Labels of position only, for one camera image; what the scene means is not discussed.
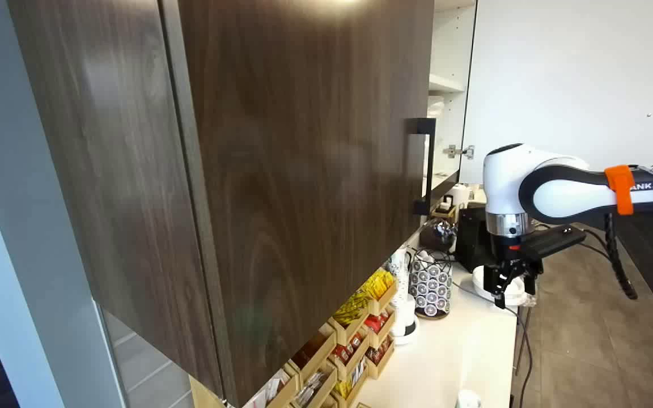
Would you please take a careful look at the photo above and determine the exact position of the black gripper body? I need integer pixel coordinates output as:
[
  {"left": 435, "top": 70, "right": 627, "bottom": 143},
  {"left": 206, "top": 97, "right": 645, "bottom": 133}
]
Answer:
[{"left": 486, "top": 224, "right": 585, "bottom": 280}]

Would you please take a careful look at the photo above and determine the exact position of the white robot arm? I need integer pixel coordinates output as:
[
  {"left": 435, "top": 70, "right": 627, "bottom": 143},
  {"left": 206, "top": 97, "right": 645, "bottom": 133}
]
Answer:
[{"left": 482, "top": 143, "right": 653, "bottom": 308}]

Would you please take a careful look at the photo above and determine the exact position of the tall paper cup stack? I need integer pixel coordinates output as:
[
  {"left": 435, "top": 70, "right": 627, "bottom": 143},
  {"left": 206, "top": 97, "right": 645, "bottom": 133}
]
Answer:
[{"left": 389, "top": 246, "right": 418, "bottom": 344}]

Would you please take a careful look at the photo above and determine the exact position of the white open cabinet door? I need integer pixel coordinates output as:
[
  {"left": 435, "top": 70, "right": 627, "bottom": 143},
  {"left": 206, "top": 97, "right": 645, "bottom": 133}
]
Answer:
[{"left": 460, "top": 0, "right": 653, "bottom": 183}]

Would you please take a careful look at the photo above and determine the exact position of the wooden tea organizer shelf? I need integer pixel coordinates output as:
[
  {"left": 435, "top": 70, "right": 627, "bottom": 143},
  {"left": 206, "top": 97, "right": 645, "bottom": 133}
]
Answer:
[{"left": 242, "top": 268, "right": 397, "bottom": 408}]

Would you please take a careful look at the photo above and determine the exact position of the black coffee machine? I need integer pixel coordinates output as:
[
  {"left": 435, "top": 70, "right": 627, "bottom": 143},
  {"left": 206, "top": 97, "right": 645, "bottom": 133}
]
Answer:
[{"left": 456, "top": 203, "right": 508, "bottom": 271}]

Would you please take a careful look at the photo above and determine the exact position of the wire coffee pod carousel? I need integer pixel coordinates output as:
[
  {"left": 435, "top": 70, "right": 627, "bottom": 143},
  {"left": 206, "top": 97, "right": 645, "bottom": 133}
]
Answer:
[{"left": 409, "top": 253, "right": 453, "bottom": 318}]

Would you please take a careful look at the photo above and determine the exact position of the black cabinet door handle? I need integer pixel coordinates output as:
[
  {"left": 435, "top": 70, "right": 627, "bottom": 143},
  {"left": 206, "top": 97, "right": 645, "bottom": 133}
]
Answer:
[{"left": 405, "top": 118, "right": 435, "bottom": 215}]

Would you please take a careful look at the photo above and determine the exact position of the dark wood wall cabinet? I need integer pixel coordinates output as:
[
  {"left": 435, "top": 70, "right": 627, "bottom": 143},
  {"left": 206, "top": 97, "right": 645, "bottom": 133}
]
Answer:
[{"left": 7, "top": 0, "right": 435, "bottom": 406}]

